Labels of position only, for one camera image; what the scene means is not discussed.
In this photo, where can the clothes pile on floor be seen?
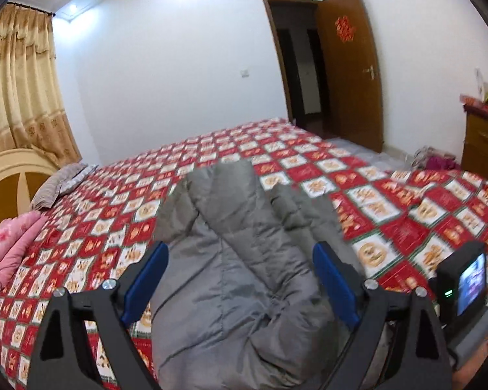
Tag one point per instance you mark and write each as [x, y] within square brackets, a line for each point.
[443, 163]

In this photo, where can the curtain rod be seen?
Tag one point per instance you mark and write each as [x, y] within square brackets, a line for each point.
[32, 8]

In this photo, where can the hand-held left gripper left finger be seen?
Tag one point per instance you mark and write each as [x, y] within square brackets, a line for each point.
[144, 284]

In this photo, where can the white grey bag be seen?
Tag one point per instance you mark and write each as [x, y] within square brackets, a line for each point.
[419, 157]

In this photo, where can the cream and brown headboard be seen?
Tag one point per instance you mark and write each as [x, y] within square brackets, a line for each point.
[8, 178]

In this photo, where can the red printed bedspread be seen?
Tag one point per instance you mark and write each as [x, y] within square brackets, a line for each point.
[370, 211]

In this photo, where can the beige patterned curtain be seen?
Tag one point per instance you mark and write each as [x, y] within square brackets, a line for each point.
[20, 89]

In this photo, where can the person's right forearm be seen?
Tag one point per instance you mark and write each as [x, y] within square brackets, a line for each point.
[469, 373]

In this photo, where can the grey puffer jacket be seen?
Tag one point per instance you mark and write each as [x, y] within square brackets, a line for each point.
[236, 276]

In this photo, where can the brown wooden door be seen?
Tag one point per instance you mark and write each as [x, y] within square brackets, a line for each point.
[349, 101]

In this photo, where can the brown door frame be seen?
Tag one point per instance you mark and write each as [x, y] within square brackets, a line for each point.
[277, 48]

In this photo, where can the grey ruffled pillow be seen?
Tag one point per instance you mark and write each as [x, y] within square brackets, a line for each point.
[53, 189]

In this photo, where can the red box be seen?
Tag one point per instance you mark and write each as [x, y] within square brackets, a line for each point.
[473, 101]

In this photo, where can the pink folded quilt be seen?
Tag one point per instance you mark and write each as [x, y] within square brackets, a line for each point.
[8, 248]

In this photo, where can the ceiling downlight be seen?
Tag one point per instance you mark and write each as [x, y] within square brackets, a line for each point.
[72, 7]

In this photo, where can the wooden cabinet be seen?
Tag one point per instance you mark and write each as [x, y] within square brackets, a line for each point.
[484, 142]

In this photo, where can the red paper door decoration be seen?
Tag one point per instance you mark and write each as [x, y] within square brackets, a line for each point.
[345, 29]

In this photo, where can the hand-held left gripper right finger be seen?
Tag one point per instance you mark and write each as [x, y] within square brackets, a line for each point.
[335, 284]

